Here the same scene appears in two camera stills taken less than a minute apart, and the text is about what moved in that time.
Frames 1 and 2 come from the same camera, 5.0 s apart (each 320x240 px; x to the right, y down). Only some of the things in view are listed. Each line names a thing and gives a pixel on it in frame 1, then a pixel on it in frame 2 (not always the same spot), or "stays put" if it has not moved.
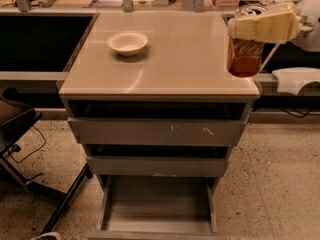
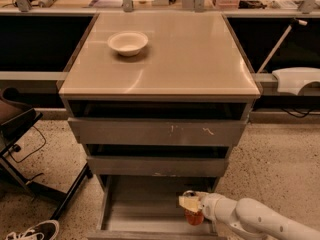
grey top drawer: x=162 y=131 stays put
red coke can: x=244 y=57 → x=194 y=218
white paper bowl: x=127 y=43 stays put
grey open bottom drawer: x=158 y=207 stays put
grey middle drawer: x=158 y=166 stays put
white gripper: x=310 y=20 → x=208 y=205
